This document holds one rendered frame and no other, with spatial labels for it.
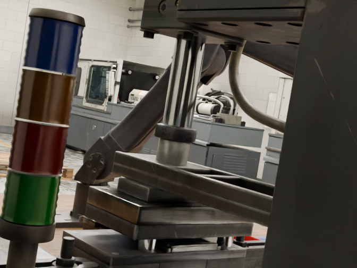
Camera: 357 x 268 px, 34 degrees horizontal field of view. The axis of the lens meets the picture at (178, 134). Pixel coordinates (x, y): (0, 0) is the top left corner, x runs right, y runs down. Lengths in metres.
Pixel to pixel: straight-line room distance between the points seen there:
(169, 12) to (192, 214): 0.22
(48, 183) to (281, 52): 0.63
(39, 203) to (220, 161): 7.34
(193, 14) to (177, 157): 0.17
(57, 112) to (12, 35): 11.74
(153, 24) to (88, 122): 9.58
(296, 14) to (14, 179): 0.26
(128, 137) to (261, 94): 8.78
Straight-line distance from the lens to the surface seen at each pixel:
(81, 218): 0.78
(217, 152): 7.69
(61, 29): 0.41
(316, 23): 0.49
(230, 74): 0.75
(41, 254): 0.82
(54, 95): 0.41
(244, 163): 8.03
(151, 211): 0.63
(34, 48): 0.41
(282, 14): 0.52
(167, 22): 0.66
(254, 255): 0.81
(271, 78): 9.70
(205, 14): 0.59
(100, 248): 0.64
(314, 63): 0.49
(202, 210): 0.67
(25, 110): 0.41
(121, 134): 1.06
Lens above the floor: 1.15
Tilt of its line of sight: 3 degrees down
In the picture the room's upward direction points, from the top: 9 degrees clockwise
